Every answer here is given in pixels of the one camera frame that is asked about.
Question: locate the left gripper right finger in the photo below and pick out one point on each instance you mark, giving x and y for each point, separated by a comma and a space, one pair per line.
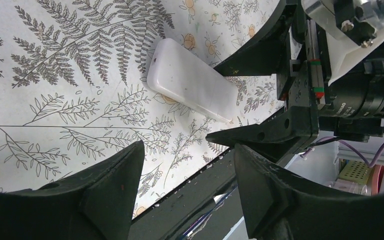
278, 204

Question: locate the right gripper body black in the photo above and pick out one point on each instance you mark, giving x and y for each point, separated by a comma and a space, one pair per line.
352, 106

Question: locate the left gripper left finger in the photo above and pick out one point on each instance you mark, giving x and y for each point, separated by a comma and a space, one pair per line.
96, 203

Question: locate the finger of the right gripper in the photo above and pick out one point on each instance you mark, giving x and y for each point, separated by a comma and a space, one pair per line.
261, 136
263, 53

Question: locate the floral patterned table mat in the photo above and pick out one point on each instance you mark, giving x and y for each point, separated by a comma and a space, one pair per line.
73, 86

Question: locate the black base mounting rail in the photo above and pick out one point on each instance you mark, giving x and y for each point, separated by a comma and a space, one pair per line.
205, 207

